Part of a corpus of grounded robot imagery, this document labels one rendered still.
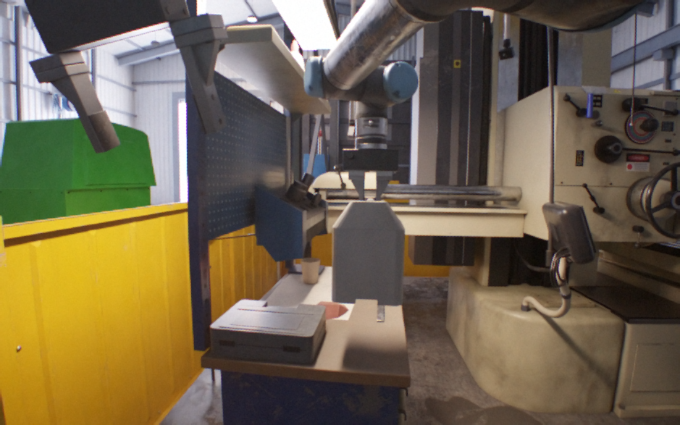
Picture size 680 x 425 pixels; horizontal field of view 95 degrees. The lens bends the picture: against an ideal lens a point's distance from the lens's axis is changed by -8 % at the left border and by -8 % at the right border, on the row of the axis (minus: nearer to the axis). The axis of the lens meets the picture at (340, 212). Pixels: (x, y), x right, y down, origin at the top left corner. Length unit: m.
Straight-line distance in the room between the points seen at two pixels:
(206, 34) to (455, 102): 2.38
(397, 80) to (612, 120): 1.72
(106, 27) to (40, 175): 3.17
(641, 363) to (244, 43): 2.62
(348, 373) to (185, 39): 0.71
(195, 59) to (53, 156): 3.15
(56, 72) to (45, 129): 3.16
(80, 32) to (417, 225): 1.97
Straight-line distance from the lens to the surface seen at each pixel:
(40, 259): 1.38
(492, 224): 2.28
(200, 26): 0.34
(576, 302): 2.62
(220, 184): 0.97
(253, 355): 0.89
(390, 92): 0.70
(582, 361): 2.52
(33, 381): 1.46
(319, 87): 0.66
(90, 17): 0.39
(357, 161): 0.80
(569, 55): 3.02
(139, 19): 0.36
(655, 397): 2.90
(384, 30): 0.47
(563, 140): 2.13
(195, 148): 0.86
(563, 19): 0.45
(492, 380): 2.56
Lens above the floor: 1.38
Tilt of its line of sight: 6 degrees down
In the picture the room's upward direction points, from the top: 1 degrees clockwise
